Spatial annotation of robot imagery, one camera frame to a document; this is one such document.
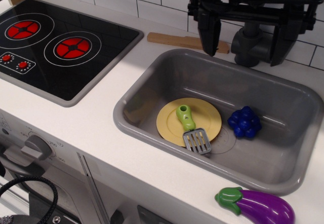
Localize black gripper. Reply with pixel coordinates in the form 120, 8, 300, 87
188, 0, 323, 66

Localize green handled grey spatula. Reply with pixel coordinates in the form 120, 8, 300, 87
176, 105, 212, 155

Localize yellow round plate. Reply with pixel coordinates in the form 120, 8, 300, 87
156, 97, 222, 147

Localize grey plastic sink basin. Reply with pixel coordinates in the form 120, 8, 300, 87
113, 49, 323, 195

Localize dark grey faucet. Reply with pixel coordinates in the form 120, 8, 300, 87
231, 22, 272, 67

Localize wooden block strip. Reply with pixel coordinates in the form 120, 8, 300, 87
147, 32, 230, 55

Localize blue toy grapes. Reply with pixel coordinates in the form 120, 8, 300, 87
227, 106, 262, 138

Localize purple toy eggplant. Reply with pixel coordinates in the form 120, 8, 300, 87
215, 187, 296, 224

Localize black toy stovetop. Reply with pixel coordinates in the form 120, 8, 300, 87
1, 0, 144, 107

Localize grey oven knob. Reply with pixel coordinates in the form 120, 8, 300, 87
21, 135, 52, 160

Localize black braided cable lower left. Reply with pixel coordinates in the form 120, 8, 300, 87
0, 176, 59, 224

